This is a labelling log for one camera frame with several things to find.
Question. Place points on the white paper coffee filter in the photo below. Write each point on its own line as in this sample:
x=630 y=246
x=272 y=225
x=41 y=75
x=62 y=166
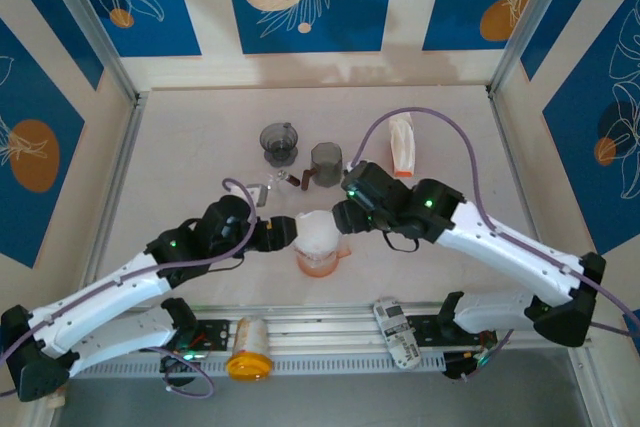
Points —
x=316 y=232

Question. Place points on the orange transparent pitcher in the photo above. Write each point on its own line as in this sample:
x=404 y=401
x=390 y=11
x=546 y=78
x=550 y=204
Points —
x=315 y=269

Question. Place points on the white orange filter bag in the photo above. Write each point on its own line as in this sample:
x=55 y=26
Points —
x=402 y=147

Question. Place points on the smoky grey plastic dripper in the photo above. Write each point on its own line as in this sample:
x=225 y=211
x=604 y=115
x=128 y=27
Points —
x=279 y=139

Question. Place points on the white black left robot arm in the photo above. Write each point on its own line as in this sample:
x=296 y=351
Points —
x=100 y=297

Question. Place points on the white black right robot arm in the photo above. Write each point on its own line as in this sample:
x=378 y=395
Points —
x=515 y=257

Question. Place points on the jar with orange lid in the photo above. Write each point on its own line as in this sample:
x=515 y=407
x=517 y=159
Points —
x=250 y=342

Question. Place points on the black controller board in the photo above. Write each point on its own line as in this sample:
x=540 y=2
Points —
x=455 y=364
x=175 y=362

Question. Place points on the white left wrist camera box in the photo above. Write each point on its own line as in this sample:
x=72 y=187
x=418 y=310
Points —
x=260 y=194

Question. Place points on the horizontal aluminium frame beam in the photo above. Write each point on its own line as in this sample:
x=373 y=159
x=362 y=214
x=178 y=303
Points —
x=310 y=319

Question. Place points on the aluminium table side rail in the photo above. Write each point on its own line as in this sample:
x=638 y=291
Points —
x=496 y=109
x=131 y=132

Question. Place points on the aluminium frame post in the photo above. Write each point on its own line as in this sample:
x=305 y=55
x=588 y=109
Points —
x=530 y=12
x=90 y=22

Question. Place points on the aluminium frame leg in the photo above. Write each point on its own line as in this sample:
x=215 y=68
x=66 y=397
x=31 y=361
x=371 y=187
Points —
x=42 y=419
x=592 y=387

